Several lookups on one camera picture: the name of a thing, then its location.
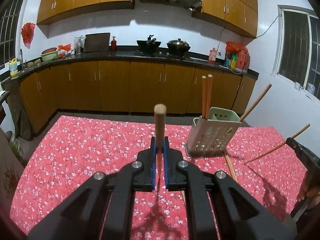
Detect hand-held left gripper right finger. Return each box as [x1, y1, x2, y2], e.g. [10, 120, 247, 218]
[162, 136, 293, 240]

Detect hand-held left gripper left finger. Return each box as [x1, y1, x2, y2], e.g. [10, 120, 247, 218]
[26, 136, 158, 240]

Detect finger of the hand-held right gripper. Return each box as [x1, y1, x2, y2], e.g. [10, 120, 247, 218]
[286, 137, 320, 178]

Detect beige perforated utensil holder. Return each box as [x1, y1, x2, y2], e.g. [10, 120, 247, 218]
[185, 107, 242, 157]

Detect person's right hand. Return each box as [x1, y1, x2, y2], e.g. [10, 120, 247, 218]
[297, 172, 320, 202]

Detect red floral tablecloth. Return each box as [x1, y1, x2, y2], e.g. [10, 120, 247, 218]
[9, 115, 308, 240]

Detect wooden base cabinets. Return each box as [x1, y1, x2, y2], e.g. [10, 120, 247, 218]
[19, 59, 257, 140]

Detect barred window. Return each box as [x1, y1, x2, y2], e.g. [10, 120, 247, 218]
[0, 0, 32, 68]
[276, 5, 320, 95]

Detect gas stove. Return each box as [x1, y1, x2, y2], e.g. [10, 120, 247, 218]
[134, 51, 194, 62]

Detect black wok with lid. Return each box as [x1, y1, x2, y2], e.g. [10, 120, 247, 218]
[167, 38, 191, 56]

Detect black wok with ladle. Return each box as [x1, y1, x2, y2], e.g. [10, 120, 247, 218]
[136, 34, 162, 53]

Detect black kitchen countertop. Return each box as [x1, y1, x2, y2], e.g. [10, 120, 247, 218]
[0, 45, 260, 90]

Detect dark wooden cutting board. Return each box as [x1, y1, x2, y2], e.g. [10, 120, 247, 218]
[83, 32, 111, 53]

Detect dark cloth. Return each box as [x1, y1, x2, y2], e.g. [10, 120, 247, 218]
[5, 80, 33, 140]

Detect clear plastic bag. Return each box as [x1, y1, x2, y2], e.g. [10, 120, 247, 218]
[74, 35, 87, 54]

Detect green basin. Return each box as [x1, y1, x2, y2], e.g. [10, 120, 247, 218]
[41, 47, 58, 62]

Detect yellow detergent bottle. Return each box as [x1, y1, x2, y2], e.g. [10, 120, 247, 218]
[9, 57, 19, 77]

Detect metal faucet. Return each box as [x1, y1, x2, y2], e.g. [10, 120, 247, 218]
[19, 49, 27, 71]

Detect hanging red plastic bag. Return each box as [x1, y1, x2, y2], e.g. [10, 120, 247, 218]
[21, 22, 36, 49]

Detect white wall cable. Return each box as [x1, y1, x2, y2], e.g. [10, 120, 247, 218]
[216, 15, 279, 55]

